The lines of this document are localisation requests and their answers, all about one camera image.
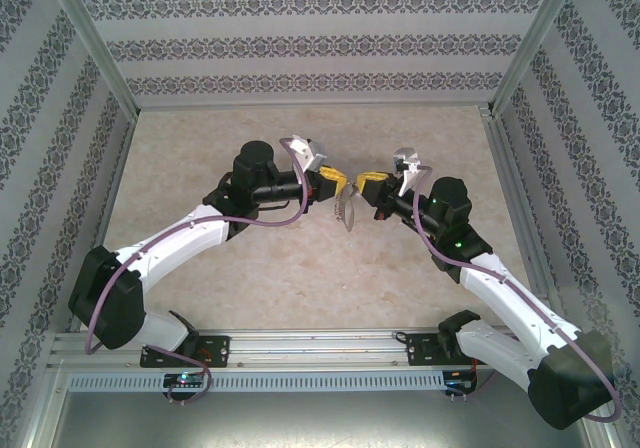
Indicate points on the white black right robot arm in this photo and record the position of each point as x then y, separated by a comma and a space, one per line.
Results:
500, 298

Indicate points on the small green circuit board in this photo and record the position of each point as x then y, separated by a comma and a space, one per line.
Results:
185, 379
457, 380

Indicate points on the metal key holder with rings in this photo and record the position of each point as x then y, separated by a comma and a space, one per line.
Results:
346, 208

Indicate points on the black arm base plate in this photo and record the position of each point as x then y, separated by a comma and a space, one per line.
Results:
220, 350
417, 350

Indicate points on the aluminium table side rail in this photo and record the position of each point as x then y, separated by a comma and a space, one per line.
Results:
517, 193

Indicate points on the aluminium frame corner post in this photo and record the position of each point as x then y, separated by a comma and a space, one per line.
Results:
97, 43
531, 43

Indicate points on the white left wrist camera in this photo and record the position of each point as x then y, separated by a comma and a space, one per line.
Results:
307, 150

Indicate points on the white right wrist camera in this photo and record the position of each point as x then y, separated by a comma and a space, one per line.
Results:
407, 158

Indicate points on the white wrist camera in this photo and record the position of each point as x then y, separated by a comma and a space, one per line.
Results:
407, 158
307, 150

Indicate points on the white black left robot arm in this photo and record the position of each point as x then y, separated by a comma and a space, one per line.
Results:
170, 243

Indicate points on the grey metal sheet panel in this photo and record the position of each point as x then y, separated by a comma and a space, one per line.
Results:
320, 423

